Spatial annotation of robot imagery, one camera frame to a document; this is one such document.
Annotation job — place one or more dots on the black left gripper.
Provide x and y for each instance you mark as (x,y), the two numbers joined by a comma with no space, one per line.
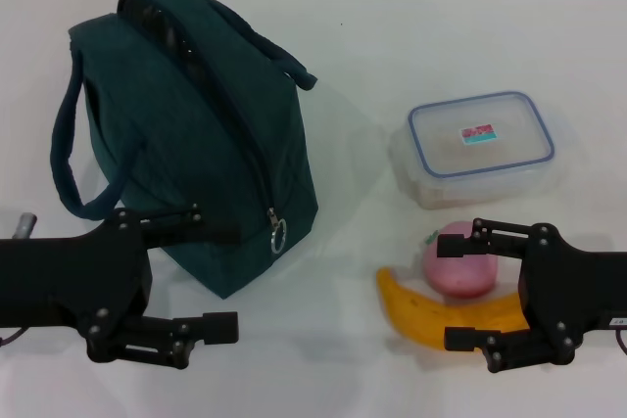
(63,276)

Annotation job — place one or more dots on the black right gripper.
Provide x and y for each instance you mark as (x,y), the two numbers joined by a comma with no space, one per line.
(578,291)

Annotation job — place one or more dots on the pink toy peach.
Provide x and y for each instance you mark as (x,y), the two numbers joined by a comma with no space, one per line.
(455,276)

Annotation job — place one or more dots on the yellow banana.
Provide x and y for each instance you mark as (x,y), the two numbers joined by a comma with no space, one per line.
(406,305)

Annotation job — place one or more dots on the dark green lunch bag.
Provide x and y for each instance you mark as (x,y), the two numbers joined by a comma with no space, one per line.
(196,144)

